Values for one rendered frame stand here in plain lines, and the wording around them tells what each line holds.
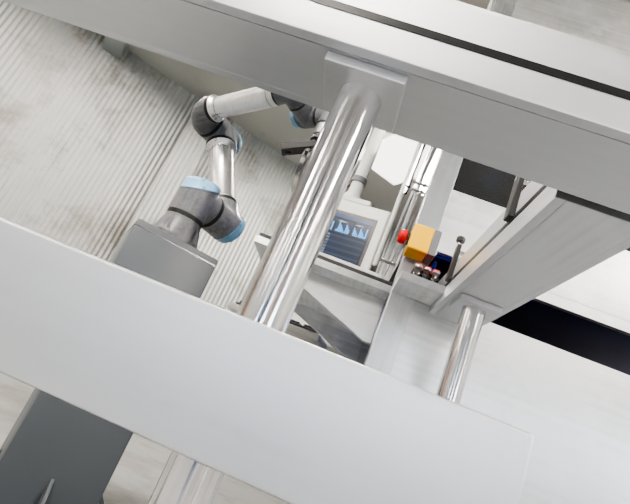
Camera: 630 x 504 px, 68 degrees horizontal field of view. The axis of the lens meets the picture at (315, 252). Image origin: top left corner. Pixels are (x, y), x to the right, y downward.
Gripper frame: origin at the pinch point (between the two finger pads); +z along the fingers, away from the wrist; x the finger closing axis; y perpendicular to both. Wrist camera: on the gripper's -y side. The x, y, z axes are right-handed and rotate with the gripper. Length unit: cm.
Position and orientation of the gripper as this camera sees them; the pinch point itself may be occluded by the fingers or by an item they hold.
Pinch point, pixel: (291, 189)
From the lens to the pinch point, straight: 149.3
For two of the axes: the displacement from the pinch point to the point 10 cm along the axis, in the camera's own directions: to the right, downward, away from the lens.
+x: 0.0, 3.3, 9.4
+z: -3.7, 8.8, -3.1
